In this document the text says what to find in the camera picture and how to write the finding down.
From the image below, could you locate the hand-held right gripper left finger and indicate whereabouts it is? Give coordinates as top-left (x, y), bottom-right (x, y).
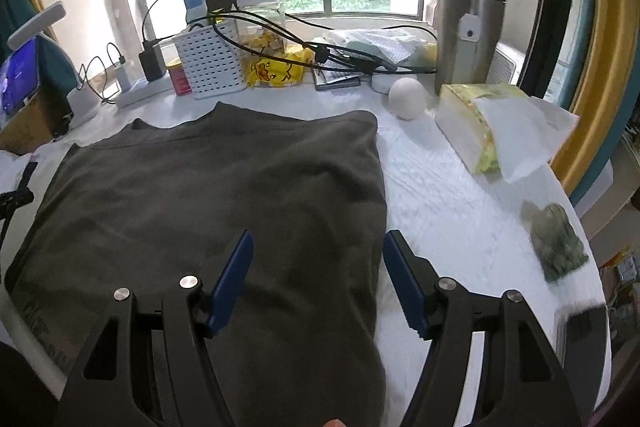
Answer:
top-left (52, 229), bottom-right (255, 427)

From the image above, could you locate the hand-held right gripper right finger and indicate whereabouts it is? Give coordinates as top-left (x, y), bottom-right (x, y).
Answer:
top-left (382, 229), bottom-right (583, 427)

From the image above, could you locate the dark olive t-shirt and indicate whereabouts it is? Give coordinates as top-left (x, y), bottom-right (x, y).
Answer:
top-left (2, 102), bottom-right (388, 427)

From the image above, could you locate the green packet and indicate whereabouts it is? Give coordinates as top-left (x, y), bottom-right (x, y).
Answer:
top-left (521, 202), bottom-right (590, 283)

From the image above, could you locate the green tissue box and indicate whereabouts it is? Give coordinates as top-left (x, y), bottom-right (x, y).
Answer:
top-left (434, 83), bottom-right (581, 184)

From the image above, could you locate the white ball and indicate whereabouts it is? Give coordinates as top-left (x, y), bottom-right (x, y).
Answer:
top-left (388, 77), bottom-right (428, 122)

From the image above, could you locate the black phone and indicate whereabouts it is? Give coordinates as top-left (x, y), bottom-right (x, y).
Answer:
top-left (555, 302), bottom-right (608, 408)

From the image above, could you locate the red can with yellow lid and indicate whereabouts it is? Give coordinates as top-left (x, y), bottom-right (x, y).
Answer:
top-left (166, 58), bottom-right (193, 96)

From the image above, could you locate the white power strip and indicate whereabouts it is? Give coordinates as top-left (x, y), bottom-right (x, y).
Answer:
top-left (114, 74), bottom-right (176, 108)

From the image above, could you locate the dark flat box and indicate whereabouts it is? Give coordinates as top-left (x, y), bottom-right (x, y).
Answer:
top-left (314, 69), bottom-right (361, 92)

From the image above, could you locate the yellow duck print bag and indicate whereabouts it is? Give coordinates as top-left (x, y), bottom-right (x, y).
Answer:
top-left (242, 32), bottom-right (316, 88)

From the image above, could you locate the white perforated basket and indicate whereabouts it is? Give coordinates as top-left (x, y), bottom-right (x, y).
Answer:
top-left (172, 18), bottom-right (248, 100)

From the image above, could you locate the white round appliance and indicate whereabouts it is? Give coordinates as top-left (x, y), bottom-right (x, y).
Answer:
top-left (66, 84), bottom-right (101, 128)

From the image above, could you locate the white charger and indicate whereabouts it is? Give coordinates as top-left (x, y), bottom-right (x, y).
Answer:
top-left (114, 61), bottom-right (135, 90)

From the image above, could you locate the black charger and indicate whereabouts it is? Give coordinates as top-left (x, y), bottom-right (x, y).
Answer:
top-left (137, 39), bottom-right (167, 82)

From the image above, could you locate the clear plastic bag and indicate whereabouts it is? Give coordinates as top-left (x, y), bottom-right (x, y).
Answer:
top-left (325, 27), bottom-right (438, 72)

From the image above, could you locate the white ribbed appliance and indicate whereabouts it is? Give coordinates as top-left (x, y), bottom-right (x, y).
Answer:
top-left (492, 44), bottom-right (526, 85)

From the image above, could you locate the steel tumbler with dark lid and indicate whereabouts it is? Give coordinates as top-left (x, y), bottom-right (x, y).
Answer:
top-left (434, 0), bottom-right (507, 96)

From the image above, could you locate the brown cardboard box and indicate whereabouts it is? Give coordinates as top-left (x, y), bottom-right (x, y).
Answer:
top-left (0, 94), bottom-right (71, 155)

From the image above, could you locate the white bottle with blue cap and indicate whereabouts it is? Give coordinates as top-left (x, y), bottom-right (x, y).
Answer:
top-left (182, 0), bottom-right (210, 25)

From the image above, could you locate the clear glass jar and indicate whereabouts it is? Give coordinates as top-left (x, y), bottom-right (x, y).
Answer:
top-left (240, 0), bottom-right (287, 52)

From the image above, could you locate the teal curtain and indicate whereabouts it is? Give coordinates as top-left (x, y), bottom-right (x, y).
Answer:
top-left (0, 0), bottom-right (76, 88)

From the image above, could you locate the tablet with blue screen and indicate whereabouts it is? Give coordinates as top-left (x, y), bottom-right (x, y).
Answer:
top-left (0, 36), bottom-right (42, 115)

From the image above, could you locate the white desk lamp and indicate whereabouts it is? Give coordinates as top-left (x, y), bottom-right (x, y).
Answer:
top-left (7, 3), bottom-right (67, 52)

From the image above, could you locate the black strap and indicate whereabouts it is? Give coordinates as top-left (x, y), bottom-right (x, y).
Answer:
top-left (20, 161), bottom-right (39, 190)

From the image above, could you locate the long black cable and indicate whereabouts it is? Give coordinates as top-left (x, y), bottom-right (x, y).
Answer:
top-left (205, 7), bottom-right (401, 72)

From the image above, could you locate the black cable of white charger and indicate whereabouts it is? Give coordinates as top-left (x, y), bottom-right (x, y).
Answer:
top-left (105, 42), bottom-right (127, 68)

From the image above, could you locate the black cable of dark charger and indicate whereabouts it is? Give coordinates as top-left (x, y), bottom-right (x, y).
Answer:
top-left (141, 0), bottom-right (196, 42)

